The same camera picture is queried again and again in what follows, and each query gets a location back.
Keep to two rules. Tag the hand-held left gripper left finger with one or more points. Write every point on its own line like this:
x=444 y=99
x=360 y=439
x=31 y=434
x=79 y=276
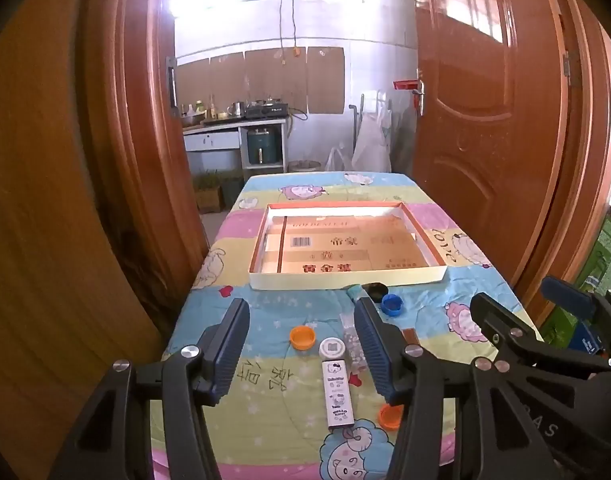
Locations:
x=230 y=345

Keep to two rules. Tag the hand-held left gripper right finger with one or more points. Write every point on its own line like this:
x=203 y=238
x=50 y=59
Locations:
x=375 y=360

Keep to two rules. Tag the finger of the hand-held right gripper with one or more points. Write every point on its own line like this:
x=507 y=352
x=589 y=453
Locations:
x=568 y=296
x=500 y=320

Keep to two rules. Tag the clear floral gloss tube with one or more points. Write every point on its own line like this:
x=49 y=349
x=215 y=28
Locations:
x=353 y=345

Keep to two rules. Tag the gold lighter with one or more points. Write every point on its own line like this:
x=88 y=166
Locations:
x=409 y=335

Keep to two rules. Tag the white bottle cap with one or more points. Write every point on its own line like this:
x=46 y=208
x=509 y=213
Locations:
x=330 y=347

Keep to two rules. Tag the white printed lighter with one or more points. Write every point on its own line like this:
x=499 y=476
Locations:
x=338 y=392

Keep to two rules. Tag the blue bottle cap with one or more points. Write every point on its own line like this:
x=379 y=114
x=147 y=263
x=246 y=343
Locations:
x=391 y=304

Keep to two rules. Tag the dark orange bottle cap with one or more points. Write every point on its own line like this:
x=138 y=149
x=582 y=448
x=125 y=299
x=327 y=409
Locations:
x=391 y=417

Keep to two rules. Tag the black bottle cap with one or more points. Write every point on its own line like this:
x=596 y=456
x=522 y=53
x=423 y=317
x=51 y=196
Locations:
x=375 y=290

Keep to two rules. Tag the teal lighter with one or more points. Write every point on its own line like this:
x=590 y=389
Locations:
x=355 y=291

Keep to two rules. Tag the light orange bottle cap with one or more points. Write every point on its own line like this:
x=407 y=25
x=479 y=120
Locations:
x=303 y=337

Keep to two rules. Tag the shallow orange-rimmed cardboard box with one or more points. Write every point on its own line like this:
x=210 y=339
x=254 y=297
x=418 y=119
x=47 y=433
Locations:
x=335 y=282

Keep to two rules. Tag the green printed box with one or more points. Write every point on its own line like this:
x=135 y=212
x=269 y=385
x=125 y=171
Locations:
x=608 y=245

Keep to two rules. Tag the flattened printed cardboard sheet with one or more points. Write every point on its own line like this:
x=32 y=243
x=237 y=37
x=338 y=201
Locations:
x=345 y=245

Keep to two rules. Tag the wooden plant crate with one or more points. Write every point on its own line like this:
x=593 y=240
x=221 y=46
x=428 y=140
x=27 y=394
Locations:
x=208 y=192

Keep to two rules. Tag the dark plant pot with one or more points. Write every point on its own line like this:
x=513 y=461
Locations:
x=230 y=190

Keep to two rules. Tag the carved wooden door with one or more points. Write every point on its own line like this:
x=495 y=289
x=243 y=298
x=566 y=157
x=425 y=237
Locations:
x=485 y=135

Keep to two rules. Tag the round woven basket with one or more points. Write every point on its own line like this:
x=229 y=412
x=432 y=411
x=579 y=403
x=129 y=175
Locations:
x=304 y=165

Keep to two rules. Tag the green air fryer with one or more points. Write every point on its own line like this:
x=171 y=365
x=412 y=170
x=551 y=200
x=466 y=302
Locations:
x=263 y=146

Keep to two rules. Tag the white plastic bag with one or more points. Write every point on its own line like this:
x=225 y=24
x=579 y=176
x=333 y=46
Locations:
x=338 y=157

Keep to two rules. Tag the white kitchen counter cabinet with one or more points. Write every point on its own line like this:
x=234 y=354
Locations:
x=210 y=140

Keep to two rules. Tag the white woven sack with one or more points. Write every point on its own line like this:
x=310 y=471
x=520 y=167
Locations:
x=370 y=142

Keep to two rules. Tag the plain brown wooden door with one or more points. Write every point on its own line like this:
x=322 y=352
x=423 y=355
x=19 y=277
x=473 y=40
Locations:
x=45 y=210

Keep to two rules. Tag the dark wok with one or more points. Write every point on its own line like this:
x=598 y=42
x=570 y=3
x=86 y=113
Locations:
x=191 y=119

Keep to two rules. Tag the grey pipe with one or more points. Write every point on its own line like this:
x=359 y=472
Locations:
x=354 y=125

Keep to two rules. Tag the steel kettle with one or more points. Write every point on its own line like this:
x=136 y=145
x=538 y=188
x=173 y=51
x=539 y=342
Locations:
x=237 y=107

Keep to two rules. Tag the yellow-capped bottle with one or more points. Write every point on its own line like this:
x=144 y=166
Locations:
x=200 y=108

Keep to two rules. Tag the black gas stove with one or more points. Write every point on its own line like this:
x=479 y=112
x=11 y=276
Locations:
x=265 y=108

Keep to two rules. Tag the red paper strip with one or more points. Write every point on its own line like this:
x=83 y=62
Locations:
x=404 y=84

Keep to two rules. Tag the metal door strike plate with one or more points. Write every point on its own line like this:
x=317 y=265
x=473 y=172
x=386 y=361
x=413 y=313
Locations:
x=170 y=80

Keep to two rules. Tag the cardboard wall lining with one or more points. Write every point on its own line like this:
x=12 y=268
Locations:
x=285 y=77

